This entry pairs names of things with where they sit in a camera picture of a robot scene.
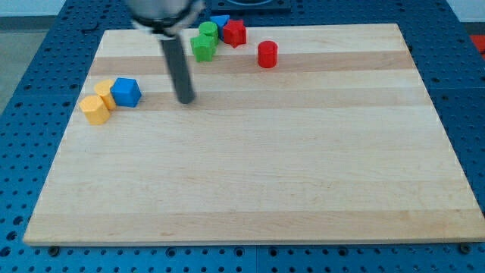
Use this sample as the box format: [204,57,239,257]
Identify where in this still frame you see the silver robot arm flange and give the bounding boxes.
[124,0,205,39]

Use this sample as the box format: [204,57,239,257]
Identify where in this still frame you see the light wooden board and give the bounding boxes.
[23,24,484,246]

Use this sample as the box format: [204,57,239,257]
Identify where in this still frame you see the red cylinder block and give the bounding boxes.
[258,40,278,68]

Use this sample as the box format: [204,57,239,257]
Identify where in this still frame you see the green star block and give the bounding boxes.
[190,34,216,62]

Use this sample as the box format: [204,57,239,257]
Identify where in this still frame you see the red star block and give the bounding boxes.
[223,19,247,48]

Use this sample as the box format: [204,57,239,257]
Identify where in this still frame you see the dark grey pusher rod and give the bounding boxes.
[161,35,196,105]

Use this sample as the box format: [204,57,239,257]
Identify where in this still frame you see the green cylinder block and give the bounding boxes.
[198,21,219,46]

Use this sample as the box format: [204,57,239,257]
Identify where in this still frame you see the blue triangle block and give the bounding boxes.
[209,14,230,41]

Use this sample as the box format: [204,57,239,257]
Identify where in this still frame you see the blue cube block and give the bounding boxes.
[111,77,142,108]

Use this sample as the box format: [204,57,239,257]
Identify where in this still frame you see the yellow cylinder block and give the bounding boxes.
[94,79,117,110]

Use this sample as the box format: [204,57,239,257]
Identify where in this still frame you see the yellow hexagon block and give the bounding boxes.
[79,95,111,125]

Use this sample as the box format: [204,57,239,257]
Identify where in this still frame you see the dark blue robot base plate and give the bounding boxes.
[208,0,292,13]

